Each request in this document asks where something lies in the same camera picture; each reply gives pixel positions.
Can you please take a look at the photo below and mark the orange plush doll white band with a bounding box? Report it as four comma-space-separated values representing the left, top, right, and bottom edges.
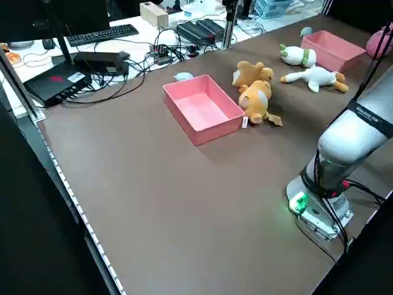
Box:
238, 79, 284, 129

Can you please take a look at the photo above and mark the pink plastic box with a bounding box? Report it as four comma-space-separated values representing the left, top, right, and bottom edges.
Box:
162, 74, 246, 147
300, 29, 367, 73

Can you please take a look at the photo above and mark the light wooden box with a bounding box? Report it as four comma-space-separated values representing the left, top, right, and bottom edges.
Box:
139, 1, 169, 28

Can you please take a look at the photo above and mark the black box red logo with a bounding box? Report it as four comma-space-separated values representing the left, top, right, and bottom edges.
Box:
23, 55, 93, 108

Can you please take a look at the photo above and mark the grey usb hub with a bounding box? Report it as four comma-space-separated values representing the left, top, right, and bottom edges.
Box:
149, 44, 173, 65

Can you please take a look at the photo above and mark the black power brick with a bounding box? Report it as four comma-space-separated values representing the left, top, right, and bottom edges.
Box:
176, 21, 216, 45
196, 18, 227, 36

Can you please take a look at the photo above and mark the black dock device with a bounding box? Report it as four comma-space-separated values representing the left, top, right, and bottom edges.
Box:
73, 51, 131, 76

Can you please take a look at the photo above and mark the white plush doll green scarf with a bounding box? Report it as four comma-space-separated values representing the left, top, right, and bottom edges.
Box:
278, 44, 317, 68

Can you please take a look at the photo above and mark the white goose plush doll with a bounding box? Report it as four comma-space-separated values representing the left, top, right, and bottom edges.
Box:
279, 66, 350, 93

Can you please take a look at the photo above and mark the black keyboard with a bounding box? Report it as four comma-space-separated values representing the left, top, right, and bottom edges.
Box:
66, 23, 139, 47

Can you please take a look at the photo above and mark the blue plastic basket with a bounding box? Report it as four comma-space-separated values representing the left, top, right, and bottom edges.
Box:
254, 0, 292, 20

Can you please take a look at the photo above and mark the orange round object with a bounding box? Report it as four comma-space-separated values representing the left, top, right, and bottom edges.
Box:
5, 51, 25, 65

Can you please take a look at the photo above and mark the black computer monitor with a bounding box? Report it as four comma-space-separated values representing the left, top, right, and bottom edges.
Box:
0, 0, 111, 67

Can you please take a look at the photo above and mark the pink plush toy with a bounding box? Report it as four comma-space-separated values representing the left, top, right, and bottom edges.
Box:
366, 24, 393, 59

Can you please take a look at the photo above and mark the black desk cable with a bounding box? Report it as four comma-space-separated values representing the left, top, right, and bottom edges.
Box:
63, 58, 147, 106

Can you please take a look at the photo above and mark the aluminium frame post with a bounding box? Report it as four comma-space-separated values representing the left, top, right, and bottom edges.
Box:
223, 0, 239, 49
0, 49, 47, 122

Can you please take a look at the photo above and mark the black base cable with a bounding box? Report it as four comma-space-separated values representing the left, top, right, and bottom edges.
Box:
311, 150, 386, 253

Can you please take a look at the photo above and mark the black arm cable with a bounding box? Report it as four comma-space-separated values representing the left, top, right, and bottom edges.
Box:
355, 26, 393, 104

